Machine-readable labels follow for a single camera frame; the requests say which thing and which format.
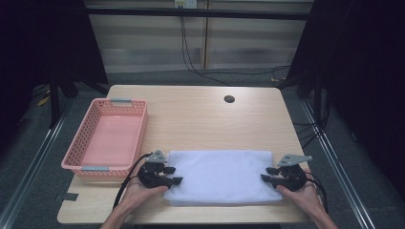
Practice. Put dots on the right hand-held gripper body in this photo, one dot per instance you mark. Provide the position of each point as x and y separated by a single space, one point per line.
294 176

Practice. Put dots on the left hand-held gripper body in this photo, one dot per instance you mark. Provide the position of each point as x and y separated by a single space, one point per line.
151 175

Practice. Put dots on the white towel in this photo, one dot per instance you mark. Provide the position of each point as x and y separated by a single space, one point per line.
219 176

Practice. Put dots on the pink plastic basket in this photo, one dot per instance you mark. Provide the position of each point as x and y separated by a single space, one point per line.
111 140

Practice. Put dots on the person's right hand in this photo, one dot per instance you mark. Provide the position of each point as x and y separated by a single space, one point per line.
304 198

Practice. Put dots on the person's left hand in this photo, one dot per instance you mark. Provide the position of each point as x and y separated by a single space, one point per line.
138 197

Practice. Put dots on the black tape piece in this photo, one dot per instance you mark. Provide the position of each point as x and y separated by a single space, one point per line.
70 197

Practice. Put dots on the black table grommet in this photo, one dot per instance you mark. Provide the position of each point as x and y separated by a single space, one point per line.
229 99

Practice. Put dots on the black stand leg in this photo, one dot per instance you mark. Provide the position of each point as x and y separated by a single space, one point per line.
54 101

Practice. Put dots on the yellow item on floor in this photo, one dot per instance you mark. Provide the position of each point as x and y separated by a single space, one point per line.
43 100

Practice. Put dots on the black horizontal bar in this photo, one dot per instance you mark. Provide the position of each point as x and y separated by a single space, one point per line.
197 13

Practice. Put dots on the metal floor rail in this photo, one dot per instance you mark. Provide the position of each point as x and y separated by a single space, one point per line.
35 159
337 165

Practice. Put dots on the white wall outlet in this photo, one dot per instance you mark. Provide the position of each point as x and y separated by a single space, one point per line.
185 3

